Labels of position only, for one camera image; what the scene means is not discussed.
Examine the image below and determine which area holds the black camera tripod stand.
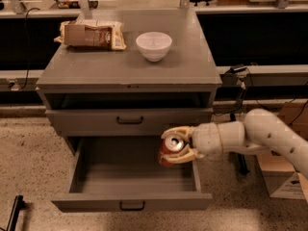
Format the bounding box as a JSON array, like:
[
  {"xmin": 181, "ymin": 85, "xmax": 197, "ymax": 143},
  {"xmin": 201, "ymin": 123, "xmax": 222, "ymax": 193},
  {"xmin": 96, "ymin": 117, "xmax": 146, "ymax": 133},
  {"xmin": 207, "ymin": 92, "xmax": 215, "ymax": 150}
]
[{"xmin": 221, "ymin": 64, "xmax": 251, "ymax": 176}]

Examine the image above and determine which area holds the grey drawer cabinet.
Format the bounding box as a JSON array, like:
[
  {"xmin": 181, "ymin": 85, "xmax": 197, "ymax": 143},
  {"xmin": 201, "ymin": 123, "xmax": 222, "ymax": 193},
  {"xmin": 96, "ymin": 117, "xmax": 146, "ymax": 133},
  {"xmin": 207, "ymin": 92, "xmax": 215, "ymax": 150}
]
[{"xmin": 36, "ymin": 7, "xmax": 223, "ymax": 152}]

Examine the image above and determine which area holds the black bar bottom left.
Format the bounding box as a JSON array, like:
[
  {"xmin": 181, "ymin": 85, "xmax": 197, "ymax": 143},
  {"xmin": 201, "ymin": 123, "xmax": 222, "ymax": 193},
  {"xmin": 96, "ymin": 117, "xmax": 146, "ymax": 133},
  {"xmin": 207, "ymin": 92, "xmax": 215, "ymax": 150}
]
[{"xmin": 0, "ymin": 195, "xmax": 26, "ymax": 231}]

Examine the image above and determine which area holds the closed grey middle drawer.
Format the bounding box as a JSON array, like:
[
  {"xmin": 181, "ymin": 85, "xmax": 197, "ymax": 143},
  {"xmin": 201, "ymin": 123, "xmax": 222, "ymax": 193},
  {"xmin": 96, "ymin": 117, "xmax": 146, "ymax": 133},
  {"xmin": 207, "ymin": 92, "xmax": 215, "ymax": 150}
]
[{"xmin": 46, "ymin": 108, "xmax": 213, "ymax": 137}]

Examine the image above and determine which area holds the brown chip bag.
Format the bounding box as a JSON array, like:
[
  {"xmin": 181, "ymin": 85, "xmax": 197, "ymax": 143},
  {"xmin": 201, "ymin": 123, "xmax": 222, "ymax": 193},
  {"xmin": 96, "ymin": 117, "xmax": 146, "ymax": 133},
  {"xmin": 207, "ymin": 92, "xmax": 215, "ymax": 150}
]
[{"xmin": 54, "ymin": 19, "xmax": 126, "ymax": 50}]

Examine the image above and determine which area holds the black power cable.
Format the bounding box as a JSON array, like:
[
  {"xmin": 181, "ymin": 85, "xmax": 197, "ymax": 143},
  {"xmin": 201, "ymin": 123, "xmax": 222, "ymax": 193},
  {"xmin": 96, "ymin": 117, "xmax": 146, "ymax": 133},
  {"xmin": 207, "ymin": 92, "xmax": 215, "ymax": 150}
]
[{"xmin": 18, "ymin": 7, "xmax": 42, "ymax": 90}]

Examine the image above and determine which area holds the white ceramic bowl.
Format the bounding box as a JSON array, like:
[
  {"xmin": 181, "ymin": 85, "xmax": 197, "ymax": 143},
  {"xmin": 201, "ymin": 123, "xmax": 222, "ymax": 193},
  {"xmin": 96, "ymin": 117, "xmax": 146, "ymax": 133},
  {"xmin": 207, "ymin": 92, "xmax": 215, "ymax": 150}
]
[{"xmin": 136, "ymin": 32, "xmax": 172, "ymax": 62}]

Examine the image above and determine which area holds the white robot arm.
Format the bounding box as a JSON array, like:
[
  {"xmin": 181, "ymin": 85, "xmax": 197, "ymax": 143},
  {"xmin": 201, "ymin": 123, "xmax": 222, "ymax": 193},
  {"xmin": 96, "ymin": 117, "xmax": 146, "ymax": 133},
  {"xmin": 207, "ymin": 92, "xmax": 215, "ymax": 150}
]
[{"xmin": 158, "ymin": 109, "xmax": 308, "ymax": 178}]

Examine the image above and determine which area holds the open grey bottom drawer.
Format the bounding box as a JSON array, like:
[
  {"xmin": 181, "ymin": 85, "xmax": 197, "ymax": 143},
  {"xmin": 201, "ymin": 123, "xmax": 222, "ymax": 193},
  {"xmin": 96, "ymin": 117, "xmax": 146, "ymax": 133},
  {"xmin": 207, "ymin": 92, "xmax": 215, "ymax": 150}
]
[{"xmin": 52, "ymin": 136, "xmax": 212, "ymax": 213}]

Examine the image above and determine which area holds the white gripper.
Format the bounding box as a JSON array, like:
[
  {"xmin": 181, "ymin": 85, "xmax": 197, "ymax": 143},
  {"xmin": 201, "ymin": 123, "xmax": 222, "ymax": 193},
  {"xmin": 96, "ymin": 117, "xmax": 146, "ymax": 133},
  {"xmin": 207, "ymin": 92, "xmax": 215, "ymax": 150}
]
[{"xmin": 161, "ymin": 123, "xmax": 221, "ymax": 164}]

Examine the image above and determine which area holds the brown cardboard box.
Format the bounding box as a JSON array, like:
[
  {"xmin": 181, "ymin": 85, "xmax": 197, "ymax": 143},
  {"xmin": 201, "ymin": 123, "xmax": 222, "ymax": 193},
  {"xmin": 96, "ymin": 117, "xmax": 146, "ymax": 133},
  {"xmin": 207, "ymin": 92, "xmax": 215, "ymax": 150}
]
[{"xmin": 257, "ymin": 103, "xmax": 308, "ymax": 202}]

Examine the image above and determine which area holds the red coke can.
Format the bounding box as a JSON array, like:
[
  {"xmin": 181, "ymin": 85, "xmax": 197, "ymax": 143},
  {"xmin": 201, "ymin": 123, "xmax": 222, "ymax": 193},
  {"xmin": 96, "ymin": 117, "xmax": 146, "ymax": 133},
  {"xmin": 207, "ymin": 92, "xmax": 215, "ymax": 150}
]
[{"xmin": 158, "ymin": 135, "xmax": 185, "ymax": 167}]

